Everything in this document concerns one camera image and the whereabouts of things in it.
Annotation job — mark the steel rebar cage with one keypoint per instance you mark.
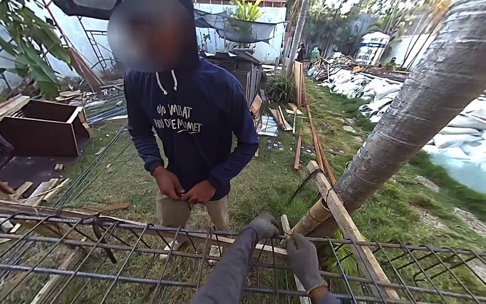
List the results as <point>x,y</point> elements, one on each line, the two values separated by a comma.
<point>171,282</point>

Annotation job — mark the metal scaffold frame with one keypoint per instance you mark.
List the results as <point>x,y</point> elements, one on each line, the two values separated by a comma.
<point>95,45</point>

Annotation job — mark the leaning brown boards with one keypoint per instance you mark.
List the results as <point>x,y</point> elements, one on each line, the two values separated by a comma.
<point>83,67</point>

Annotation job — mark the tall upright plywood boards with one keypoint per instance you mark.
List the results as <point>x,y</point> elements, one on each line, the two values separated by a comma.
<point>299,82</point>

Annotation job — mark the thick grey palm trunk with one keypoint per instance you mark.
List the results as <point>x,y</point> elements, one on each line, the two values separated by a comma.
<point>430,93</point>

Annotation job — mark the pile of white sacks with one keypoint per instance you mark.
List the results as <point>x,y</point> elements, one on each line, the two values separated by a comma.
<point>462,139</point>

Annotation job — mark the slender distant tree trunk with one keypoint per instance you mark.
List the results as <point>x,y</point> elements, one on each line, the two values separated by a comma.
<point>298,36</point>

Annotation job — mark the bamboo pole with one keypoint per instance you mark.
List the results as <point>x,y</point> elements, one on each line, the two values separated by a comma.
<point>311,218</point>

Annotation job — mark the flat brown wood piece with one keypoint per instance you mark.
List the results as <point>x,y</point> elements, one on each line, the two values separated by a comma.
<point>106,207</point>

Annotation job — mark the person's left forearm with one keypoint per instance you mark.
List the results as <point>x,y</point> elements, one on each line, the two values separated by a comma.
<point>229,270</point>

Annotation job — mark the dark shade net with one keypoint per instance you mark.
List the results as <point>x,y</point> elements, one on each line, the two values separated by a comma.
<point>236,28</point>

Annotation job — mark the narrow wooden stake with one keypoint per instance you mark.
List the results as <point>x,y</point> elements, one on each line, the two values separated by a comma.
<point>286,226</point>

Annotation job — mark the pile of construction debris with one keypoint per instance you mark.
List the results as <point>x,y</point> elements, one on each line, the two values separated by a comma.
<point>336,67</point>

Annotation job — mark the spiky green bush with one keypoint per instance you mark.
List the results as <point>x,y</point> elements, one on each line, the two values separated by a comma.
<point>281,88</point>

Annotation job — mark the large-leaved green plant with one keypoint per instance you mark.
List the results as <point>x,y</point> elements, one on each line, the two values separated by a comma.
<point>30,50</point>

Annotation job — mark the long reddish wooden plank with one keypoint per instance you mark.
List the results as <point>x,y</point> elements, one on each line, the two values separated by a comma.
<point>315,137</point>

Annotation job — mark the dark brown flat panel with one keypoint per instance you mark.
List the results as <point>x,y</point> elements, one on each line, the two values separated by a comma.
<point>28,171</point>

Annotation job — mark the person's left fingers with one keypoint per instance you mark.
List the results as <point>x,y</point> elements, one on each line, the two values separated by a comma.
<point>271,222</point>

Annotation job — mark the stack of dark panels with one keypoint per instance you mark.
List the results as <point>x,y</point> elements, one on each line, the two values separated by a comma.
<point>247,78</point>

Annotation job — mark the person's right fingers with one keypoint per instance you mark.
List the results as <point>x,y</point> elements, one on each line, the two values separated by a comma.
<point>295,241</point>

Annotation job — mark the white blue water tank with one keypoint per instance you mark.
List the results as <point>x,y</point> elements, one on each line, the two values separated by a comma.
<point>373,48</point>

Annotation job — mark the person's right hand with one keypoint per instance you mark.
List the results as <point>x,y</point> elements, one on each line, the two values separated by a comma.
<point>304,257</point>

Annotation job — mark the squared light wooden post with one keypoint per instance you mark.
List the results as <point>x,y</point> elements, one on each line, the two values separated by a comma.
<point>346,219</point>

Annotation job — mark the bundle of long steel rods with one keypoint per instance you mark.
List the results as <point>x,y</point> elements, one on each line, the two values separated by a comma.
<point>99,158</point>

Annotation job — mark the dark brown wooden cabinet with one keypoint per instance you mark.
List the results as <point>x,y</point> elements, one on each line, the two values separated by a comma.
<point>42,133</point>

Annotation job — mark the person's left hand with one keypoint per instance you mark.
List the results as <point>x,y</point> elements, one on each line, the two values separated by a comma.
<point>264,227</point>

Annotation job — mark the bright green leafy plant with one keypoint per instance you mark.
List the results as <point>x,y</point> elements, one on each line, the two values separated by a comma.
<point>248,10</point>

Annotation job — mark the long horizontal wooden beam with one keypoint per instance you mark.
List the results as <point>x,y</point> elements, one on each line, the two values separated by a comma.
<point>28,207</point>

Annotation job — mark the short reddish wooden plank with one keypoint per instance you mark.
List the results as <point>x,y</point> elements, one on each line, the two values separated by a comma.
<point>298,148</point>

